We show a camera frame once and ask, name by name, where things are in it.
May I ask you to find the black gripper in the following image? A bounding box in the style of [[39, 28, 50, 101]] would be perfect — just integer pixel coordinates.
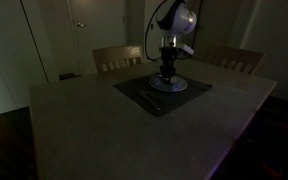
[[159, 46, 179, 85]]

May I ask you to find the dark woven placemat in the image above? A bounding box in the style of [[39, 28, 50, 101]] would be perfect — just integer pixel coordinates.
[[112, 69, 214, 118]]

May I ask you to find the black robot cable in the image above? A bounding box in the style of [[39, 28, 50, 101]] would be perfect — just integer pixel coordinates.
[[144, 0, 169, 62]]

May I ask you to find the metal fork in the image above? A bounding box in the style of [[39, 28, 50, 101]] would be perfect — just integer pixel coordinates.
[[136, 89, 162, 111]]

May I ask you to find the white room door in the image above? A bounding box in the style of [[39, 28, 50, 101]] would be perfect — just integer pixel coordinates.
[[66, 0, 129, 76]]

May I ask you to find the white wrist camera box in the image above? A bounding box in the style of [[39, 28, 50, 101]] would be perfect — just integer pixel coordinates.
[[176, 42, 195, 56]]

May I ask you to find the light wooden slatted chair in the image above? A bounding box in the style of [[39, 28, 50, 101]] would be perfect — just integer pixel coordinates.
[[91, 44, 144, 74], [202, 44, 266, 76]]

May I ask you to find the white round plate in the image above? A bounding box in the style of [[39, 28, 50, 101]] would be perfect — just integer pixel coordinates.
[[148, 73, 189, 93]]

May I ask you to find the metal table knife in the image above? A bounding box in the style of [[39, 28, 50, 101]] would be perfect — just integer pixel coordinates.
[[148, 92, 168, 110]]

